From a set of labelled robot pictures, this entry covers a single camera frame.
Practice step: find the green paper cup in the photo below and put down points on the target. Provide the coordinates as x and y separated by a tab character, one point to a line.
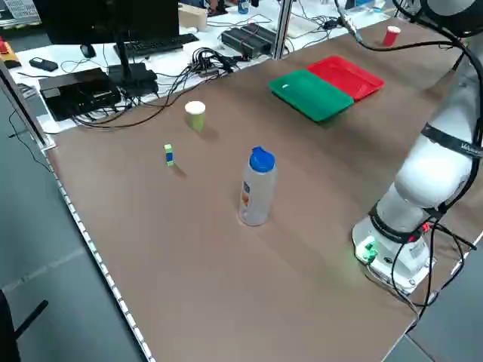
195	118

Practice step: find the red paper cup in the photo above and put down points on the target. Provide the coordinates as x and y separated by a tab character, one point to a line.
391	37

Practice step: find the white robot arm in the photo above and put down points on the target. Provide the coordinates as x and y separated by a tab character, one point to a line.
426	177

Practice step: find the green plastic tray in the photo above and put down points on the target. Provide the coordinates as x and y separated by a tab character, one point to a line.
311	96

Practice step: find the red plastic tray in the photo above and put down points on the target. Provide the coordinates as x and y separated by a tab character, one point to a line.
345	77

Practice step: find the clear bottle with blue lid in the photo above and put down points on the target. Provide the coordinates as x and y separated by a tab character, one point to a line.
256	188

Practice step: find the green and blue block stack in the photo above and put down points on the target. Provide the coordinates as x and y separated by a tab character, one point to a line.
169	155

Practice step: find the black finned power supply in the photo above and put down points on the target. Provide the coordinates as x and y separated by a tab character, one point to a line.
247	39

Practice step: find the green connector plug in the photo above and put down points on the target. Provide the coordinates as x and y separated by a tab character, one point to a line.
368	252

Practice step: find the black keyboard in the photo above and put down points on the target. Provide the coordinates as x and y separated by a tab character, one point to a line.
156	44

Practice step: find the beige wooden box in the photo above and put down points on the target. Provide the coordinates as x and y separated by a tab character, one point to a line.
193	18

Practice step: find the white desk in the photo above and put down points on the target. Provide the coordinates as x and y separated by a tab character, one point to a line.
103	53

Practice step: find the black electronics box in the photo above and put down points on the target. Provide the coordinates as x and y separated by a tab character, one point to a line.
75	90

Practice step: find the black computer mouse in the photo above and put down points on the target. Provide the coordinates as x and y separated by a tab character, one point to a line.
87	50

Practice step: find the black computer monitor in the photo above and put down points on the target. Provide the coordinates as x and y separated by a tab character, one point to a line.
94	19

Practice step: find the small black handheld device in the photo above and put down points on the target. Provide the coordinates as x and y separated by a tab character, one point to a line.
43	64

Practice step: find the red emergency stop button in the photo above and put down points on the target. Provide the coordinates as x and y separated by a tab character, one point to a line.
3	46

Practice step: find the aluminium frame post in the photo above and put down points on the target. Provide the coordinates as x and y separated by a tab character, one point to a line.
283	28

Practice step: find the aluminium frame rail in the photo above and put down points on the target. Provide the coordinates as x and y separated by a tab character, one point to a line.
20	105

